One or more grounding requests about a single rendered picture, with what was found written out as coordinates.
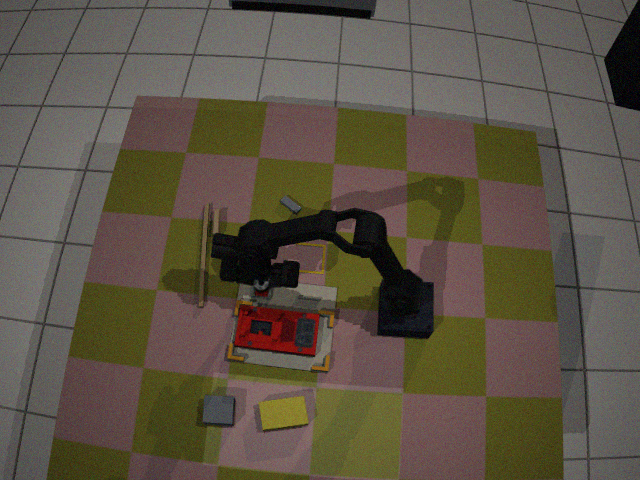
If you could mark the tan long thin bar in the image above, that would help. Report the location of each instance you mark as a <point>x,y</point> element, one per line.
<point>203,255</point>

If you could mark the yellow flat rectangular block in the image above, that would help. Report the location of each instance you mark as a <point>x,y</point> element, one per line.
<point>283,413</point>

